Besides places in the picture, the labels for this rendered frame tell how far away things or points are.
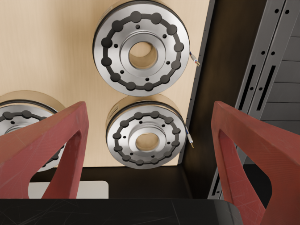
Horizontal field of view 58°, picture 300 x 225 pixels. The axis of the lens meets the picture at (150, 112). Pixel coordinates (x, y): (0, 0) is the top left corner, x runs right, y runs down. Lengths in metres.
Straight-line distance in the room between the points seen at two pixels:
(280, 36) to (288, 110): 0.20
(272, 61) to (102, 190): 0.26
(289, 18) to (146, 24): 0.13
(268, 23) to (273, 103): 0.19
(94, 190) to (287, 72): 0.30
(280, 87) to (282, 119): 0.06
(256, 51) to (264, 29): 0.02
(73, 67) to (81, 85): 0.02
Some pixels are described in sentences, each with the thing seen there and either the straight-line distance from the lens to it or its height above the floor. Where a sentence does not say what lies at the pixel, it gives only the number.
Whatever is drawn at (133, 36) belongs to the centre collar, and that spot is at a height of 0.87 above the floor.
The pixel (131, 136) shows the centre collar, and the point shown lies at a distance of 0.33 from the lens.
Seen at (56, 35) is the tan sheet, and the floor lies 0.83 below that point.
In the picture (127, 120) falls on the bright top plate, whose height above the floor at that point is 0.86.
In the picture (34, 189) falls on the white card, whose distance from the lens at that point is 0.39.
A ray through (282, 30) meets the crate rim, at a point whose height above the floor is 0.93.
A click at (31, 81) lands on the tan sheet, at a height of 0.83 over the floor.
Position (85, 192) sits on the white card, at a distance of 0.38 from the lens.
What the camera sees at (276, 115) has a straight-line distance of 0.43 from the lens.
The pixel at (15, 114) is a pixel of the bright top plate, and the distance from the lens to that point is 0.34.
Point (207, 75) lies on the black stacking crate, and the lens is 0.33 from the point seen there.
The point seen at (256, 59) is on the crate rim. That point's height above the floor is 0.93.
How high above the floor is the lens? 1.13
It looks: 57 degrees down
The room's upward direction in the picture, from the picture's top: 167 degrees clockwise
